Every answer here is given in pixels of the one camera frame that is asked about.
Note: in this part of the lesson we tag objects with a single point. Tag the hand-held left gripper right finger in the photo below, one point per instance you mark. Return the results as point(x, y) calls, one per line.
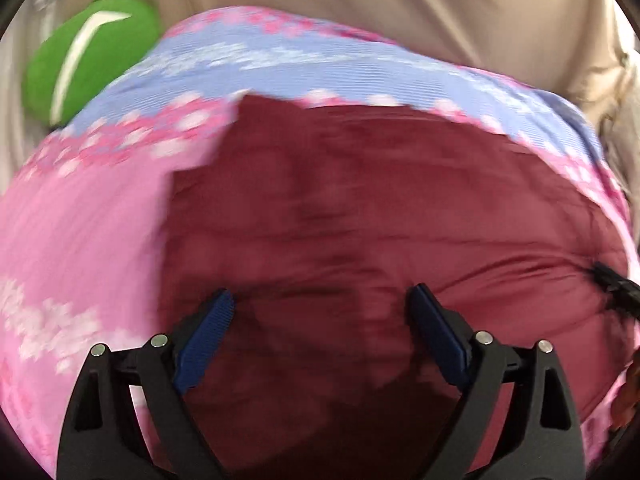
point(437, 332)

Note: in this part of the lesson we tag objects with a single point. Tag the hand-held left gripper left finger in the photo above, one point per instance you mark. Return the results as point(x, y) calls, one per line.
point(205, 340)

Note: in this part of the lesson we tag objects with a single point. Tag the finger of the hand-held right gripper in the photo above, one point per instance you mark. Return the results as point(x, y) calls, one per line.
point(617, 285)

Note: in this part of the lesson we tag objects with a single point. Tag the maroon quilted jacket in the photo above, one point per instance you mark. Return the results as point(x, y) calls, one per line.
point(350, 220)

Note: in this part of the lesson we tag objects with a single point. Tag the cream floral cloth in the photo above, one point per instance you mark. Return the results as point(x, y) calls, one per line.
point(617, 125)

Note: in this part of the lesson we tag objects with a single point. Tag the pink floral bed sheet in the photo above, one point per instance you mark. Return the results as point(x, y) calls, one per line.
point(85, 220)

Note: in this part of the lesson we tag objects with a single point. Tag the white satin curtain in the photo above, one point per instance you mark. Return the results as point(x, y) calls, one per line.
point(20, 110)

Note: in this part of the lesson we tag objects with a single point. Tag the green cushion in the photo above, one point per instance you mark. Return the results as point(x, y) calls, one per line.
point(85, 55)

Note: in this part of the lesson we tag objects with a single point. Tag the beige curtain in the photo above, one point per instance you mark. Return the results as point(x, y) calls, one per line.
point(380, 15)

